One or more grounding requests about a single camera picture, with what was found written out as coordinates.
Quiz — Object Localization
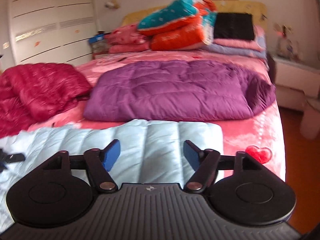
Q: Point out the light blue down jacket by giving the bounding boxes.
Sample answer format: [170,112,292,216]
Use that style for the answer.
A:
[1,120,223,231]

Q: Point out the purple down jacket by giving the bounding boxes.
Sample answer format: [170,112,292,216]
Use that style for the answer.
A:
[83,60,276,122]

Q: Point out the crimson red down jacket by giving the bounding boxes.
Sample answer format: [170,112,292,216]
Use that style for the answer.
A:
[1,63,92,137]

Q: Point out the pink waste bin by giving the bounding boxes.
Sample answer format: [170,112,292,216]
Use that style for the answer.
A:
[300,98,320,140]

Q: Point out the white bedside nightstand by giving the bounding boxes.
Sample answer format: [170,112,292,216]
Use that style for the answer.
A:
[267,52,319,112]

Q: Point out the pink lavender folded blankets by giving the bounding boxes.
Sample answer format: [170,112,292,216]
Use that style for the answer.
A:
[200,25,267,60]

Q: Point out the blue box on shelf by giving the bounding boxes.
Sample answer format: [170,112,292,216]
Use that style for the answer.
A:
[88,31,110,45]

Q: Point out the pink folded quilt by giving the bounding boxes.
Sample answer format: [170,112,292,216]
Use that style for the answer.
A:
[104,23,150,54]

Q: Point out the black cushion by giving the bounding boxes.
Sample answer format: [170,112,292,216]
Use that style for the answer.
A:
[213,12,255,41]

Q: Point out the teal orange folded quilt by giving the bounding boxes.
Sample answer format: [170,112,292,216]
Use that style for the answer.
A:
[137,0,217,51]

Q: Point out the framed child photo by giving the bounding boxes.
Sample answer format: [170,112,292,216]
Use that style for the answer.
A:
[276,37,300,60]

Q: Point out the white sliding wardrobe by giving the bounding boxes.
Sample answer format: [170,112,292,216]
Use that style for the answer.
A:
[8,0,97,66]

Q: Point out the wall power sockets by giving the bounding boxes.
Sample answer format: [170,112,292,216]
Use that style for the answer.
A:
[273,23,293,34]

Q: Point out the wall lamp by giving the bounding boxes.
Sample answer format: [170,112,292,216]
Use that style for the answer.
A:
[104,0,120,10]

